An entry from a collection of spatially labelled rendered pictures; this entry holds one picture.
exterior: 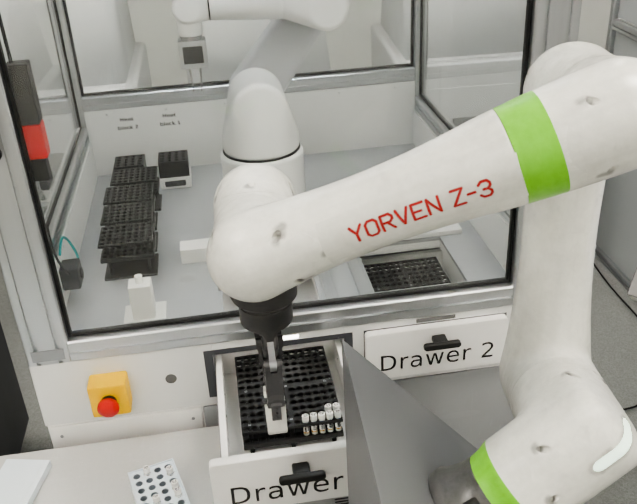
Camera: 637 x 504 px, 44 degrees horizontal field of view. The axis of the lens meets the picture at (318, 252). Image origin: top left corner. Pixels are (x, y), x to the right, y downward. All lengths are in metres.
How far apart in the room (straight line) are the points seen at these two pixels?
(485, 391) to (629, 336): 1.61
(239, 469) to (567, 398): 0.55
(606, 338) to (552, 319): 2.14
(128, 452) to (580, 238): 0.96
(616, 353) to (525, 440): 2.17
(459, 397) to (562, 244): 0.72
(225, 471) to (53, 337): 0.44
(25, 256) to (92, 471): 0.43
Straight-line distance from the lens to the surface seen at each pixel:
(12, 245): 1.44
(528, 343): 1.12
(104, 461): 1.60
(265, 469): 1.31
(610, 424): 1.00
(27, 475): 1.60
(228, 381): 1.60
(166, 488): 1.47
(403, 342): 1.56
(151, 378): 1.57
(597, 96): 0.85
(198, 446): 1.58
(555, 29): 1.41
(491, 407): 1.76
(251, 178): 0.97
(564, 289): 1.09
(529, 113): 0.85
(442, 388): 1.68
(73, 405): 1.62
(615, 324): 3.33
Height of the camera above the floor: 1.82
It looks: 29 degrees down
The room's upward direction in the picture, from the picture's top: 3 degrees counter-clockwise
